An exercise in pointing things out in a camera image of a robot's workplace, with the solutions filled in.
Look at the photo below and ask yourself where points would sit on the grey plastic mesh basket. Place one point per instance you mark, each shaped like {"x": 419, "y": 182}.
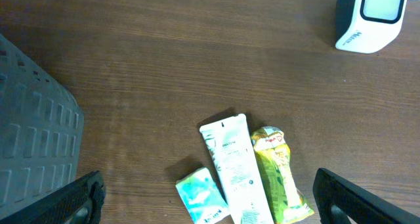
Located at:
{"x": 41, "y": 132}

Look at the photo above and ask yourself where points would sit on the green yellow snack bar wrapper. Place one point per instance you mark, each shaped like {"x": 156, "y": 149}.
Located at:
{"x": 287, "y": 204}

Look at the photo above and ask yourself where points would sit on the white barcode scanner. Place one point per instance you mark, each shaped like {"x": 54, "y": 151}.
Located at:
{"x": 367, "y": 26}

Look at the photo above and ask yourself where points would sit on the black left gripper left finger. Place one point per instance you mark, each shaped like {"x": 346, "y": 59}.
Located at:
{"x": 78, "y": 202}

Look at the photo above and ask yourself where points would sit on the white cosmetic tube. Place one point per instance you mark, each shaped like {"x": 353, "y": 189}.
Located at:
{"x": 229, "y": 145}

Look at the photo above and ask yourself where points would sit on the teal tissue pack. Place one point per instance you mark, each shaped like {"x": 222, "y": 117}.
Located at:
{"x": 202, "y": 198}

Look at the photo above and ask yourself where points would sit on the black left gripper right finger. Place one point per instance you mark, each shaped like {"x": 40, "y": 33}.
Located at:
{"x": 341, "y": 201}

